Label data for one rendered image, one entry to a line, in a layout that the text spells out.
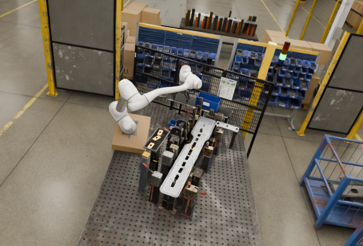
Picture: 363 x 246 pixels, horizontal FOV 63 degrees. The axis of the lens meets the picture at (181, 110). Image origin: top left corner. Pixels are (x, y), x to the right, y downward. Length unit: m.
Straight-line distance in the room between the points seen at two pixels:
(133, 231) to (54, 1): 3.71
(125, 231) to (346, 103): 4.42
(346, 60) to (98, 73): 4.13
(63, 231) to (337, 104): 4.73
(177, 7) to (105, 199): 7.51
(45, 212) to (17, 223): 0.30
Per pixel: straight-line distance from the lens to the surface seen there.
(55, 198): 4.07
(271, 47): 3.68
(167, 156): 2.94
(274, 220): 4.24
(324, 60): 6.50
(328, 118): 5.99
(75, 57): 5.42
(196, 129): 3.54
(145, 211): 3.00
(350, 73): 5.60
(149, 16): 7.61
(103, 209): 3.01
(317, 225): 4.36
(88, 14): 5.05
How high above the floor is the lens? 3.08
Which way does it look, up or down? 33 degrees down
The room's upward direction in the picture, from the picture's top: 10 degrees clockwise
